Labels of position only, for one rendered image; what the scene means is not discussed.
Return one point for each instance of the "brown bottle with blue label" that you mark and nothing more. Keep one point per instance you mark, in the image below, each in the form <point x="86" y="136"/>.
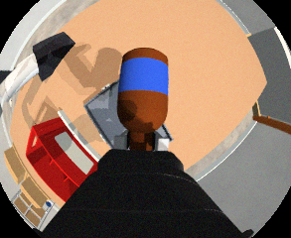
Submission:
<point x="143" y="90"/>

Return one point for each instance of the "red crate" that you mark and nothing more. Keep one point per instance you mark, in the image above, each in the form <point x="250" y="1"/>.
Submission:
<point x="63" y="164"/>

